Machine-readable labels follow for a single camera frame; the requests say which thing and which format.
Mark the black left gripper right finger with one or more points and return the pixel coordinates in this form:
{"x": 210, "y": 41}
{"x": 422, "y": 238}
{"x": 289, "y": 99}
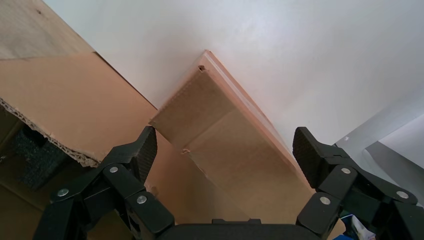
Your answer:
{"x": 341, "y": 185}

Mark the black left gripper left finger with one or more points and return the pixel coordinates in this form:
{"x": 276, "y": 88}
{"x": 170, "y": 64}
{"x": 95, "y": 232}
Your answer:
{"x": 112, "y": 185}

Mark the small cardboard box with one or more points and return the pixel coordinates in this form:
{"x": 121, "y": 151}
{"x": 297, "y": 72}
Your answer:
{"x": 228, "y": 149}

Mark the large open cardboard box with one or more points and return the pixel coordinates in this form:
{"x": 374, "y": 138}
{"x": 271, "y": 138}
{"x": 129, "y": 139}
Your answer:
{"x": 66, "y": 99}

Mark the blue and white scrap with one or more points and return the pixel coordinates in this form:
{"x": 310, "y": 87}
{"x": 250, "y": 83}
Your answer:
{"x": 359, "y": 230}

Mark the black foam block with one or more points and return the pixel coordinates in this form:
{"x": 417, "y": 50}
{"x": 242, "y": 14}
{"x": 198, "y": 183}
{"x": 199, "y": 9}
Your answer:
{"x": 36, "y": 159}

